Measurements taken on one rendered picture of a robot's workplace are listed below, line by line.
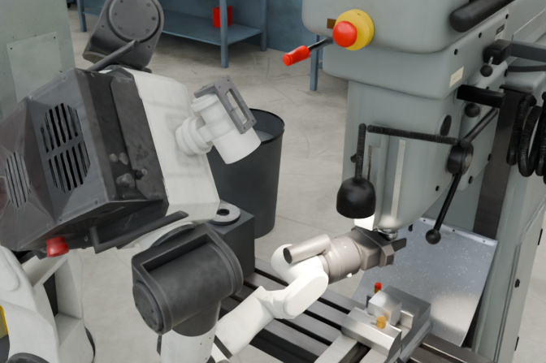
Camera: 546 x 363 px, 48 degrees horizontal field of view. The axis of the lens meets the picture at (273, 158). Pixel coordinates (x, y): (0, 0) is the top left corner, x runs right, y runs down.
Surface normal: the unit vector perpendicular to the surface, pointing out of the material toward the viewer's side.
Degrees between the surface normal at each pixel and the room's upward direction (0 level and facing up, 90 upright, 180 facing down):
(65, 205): 65
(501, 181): 90
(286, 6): 90
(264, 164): 94
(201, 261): 22
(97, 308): 0
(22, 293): 90
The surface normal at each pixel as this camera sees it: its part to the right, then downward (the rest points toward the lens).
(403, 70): -0.57, 0.37
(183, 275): 0.28, -0.58
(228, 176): -0.27, 0.50
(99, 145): 0.85, -0.35
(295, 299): 0.53, 0.37
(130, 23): 0.37, -0.03
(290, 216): 0.01, -0.89
